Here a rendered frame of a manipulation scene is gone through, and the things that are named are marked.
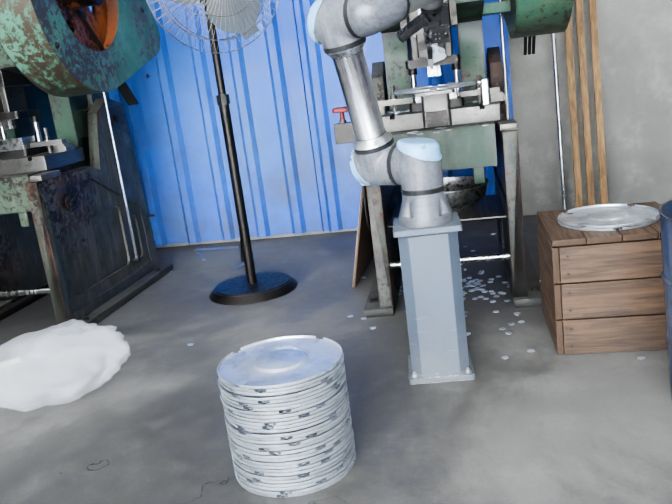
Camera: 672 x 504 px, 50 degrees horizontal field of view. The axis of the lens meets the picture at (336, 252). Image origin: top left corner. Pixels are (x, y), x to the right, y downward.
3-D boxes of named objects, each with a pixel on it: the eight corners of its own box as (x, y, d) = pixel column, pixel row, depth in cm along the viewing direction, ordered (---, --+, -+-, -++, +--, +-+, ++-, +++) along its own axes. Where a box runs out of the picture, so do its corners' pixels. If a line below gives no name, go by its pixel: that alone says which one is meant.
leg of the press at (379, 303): (395, 316, 265) (367, 63, 244) (364, 318, 267) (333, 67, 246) (409, 251, 353) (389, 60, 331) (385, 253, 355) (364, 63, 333)
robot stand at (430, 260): (475, 379, 205) (462, 225, 195) (409, 385, 207) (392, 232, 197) (469, 354, 223) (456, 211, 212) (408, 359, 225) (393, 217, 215)
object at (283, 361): (367, 347, 169) (367, 344, 169) (284, 399, 148) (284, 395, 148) (277, 332, 187) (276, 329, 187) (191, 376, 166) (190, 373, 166)
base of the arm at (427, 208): (455, 224, 196) (452, 188, 194) (399, 230, 198) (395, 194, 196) (451, 213, 211) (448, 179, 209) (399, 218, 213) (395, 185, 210)
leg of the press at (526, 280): (546, 306, 256) (531, 41, 234) (513, 308, 258) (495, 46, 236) (522, 241, 344) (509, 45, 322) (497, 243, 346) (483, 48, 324)
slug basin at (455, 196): (493, 214, 265) (491, 187, 263) (400, 223, 271) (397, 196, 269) (488, 197, 298) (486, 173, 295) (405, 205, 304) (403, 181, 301)
